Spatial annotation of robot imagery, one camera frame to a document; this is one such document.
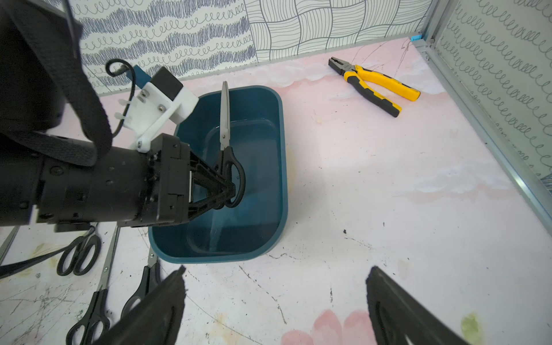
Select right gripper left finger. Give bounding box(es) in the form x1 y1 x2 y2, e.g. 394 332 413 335
95 265 186 344

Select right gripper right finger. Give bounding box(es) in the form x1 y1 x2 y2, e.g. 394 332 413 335
366 266 467 345

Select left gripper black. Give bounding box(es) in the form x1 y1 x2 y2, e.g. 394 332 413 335
36 134 236 227

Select slim black scissors with hook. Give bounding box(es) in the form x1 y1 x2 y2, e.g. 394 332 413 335
121 247 161 318

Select small black scissors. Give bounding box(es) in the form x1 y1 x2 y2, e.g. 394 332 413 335
56 222 102 276

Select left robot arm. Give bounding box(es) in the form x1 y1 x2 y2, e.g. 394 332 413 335
1 1 245 232

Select teal plastic storage box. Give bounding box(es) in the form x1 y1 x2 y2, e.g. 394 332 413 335
147 85 289 265

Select pink floral table mat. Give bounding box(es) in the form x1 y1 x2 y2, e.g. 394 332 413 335
0 36 552 345

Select yellow black pliers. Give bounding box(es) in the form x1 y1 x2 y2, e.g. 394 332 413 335
328 57 421 118

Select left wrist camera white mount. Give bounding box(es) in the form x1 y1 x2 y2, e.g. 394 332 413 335
116 66 198 153

